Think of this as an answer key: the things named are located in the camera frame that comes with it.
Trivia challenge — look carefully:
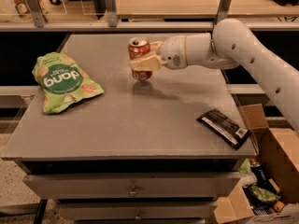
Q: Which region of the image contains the black snack bar wrapper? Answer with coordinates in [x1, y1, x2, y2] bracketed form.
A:
[196, 109, 251, 150]

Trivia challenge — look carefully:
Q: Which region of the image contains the middle metal bracket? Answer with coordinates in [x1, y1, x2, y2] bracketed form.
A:
[105, 0, 118, 27]

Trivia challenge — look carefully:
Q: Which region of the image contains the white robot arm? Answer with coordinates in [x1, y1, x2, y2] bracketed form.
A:
[130, 19, 299, 131]

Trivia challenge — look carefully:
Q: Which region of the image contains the orange soda can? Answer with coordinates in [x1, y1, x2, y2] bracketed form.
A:
[128, 37, 152, 80]

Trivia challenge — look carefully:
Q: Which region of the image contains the upper grey drawer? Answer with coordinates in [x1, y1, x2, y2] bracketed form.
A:
[23, 172, 239, 200]

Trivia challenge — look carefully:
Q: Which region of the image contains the right metal bracket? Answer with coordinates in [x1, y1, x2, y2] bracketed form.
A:
[214, 0, 232, 23]

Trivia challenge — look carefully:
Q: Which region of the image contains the dark bottle in box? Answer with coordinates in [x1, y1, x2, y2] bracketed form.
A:
[249, 159, 268, 184]

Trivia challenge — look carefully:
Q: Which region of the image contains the grey drawer cabinet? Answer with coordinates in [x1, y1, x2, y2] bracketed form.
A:
[2, 34, 255, 224]

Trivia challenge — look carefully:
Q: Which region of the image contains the green packet in box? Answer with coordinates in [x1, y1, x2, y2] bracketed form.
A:
[249, 185, 280, 204]

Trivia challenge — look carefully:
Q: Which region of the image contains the green snack bag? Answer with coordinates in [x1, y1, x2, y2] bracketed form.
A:
[32, 52, 104, 114]

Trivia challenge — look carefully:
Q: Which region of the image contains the left metal bracket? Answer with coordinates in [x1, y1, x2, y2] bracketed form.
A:
[27, 0, 47, 28]

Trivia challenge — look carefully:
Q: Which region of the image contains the lower grey drawer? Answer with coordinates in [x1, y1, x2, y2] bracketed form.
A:
[58, 201, 217, 220]

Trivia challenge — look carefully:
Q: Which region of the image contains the cardboard box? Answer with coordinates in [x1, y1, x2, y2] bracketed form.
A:
[214, 105, 299, 224]

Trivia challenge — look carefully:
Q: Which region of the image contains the metal bracket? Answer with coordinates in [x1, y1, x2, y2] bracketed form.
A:
[105, 0, 118, 27]
[27, 0, 47, 28]
[214, 0, 232, 23]

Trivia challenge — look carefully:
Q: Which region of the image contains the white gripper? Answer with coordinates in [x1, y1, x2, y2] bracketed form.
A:
[130, 35, 187, 71]

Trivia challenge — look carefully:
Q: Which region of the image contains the grey drawer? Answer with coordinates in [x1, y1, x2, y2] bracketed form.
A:
[58, 201, 217, 220]
[23, 172, 239, 200]

